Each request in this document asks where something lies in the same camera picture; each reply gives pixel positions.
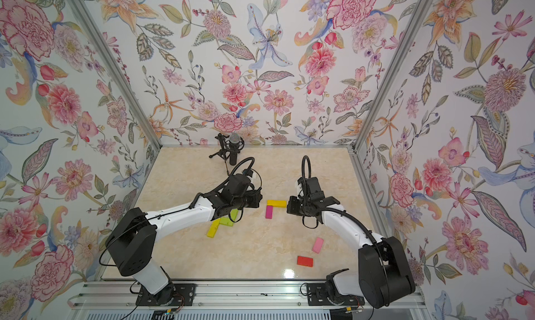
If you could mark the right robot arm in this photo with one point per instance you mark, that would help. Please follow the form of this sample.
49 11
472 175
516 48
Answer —
383 274

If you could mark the black microphone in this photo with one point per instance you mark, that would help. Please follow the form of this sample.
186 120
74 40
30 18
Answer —
235 145

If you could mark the lime green block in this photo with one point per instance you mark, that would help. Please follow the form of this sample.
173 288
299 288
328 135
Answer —
226 222
234 215

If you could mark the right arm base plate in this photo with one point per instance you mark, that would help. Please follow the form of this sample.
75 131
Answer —
324 294

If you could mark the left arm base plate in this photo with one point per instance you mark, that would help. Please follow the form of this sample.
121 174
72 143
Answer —
178 295

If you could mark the aluminium front rail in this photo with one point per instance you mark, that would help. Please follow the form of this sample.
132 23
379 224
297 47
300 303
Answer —
208 295

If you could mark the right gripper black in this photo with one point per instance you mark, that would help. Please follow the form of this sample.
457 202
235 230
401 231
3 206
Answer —
292 205

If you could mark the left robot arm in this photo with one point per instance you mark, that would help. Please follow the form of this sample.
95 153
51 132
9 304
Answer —
132 241

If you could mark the red block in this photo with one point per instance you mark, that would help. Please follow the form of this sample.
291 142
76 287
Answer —
305 261

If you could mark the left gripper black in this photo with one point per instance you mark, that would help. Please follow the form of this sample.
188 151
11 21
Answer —
256 201

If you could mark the long yellow block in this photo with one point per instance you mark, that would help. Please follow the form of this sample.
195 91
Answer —
213 229
277 203

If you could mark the magenta block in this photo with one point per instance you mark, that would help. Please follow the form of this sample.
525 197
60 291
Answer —
269 212

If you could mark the pink block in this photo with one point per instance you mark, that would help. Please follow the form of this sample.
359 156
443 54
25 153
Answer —
317 245

